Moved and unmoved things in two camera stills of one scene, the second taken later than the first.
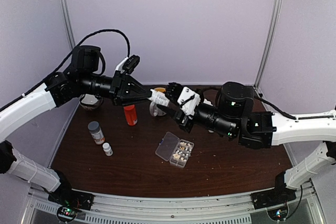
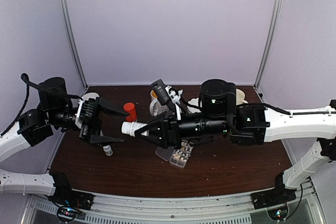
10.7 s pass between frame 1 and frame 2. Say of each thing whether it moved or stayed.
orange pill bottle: stayed
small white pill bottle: stayed
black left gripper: moved
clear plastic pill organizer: stayed
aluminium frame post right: stayed
